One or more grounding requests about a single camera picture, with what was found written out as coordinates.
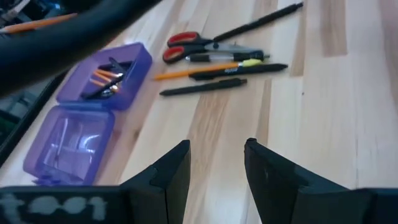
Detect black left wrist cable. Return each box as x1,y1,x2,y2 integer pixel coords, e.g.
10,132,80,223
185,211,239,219
0,0,162,96

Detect black marker pen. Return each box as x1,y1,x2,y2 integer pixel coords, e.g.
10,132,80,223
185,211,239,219
188,63,289,82

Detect black and red scissors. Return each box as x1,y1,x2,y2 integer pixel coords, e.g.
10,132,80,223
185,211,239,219
162,30,265,65

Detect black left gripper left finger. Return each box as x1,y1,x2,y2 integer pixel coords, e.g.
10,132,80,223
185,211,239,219
119,139,192,224

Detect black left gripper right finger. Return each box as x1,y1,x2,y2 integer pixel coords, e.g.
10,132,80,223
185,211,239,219
244,138,374,224

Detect orange pencil with yellow cap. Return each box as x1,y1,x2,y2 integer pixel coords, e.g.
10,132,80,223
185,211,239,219
154,58,264,82

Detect purple plastic supply box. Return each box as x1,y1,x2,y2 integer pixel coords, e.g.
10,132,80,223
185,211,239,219
22,42,153,187

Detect black click pen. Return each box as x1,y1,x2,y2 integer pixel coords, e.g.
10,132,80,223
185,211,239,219
81,74,125,100
107,57,127,75
159,77,248,96
213,1,304,43

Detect black metal table frame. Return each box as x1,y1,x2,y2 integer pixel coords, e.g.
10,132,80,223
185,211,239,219
0,70,71,166

